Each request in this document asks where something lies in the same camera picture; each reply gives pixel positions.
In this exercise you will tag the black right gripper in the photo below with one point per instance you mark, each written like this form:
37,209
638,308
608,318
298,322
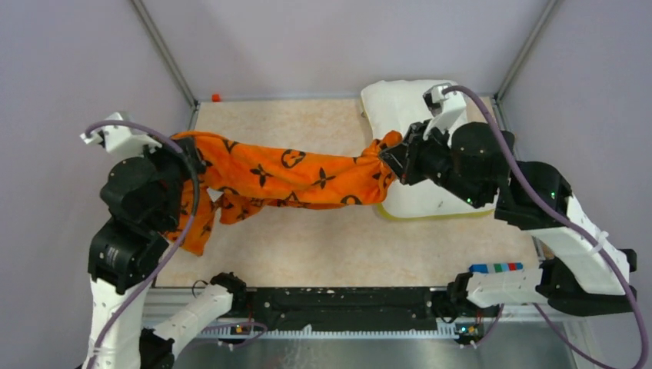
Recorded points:
404,157

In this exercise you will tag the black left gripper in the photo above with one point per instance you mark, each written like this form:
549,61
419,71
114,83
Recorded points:
191,146

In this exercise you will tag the orange patterned pillowcase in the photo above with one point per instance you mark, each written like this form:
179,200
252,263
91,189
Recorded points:
239,180

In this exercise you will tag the white pillow yellow edge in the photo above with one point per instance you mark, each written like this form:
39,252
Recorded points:
394,106

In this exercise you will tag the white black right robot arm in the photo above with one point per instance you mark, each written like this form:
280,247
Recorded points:
586,276

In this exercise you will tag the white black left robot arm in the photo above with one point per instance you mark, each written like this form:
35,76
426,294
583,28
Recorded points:
147,195

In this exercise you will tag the multicolour toy brick stack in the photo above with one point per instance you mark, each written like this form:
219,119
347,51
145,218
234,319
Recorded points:
495,268

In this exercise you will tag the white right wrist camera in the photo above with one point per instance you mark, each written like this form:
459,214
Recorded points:
445,107

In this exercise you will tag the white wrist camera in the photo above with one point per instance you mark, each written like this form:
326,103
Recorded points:
121,137
445,107

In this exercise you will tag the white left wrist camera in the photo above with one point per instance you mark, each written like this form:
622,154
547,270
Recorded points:
121,137

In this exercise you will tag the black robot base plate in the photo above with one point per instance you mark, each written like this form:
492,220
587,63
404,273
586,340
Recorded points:
345,309

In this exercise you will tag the aluminium front rail frame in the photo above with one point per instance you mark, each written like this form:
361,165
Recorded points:
469,323

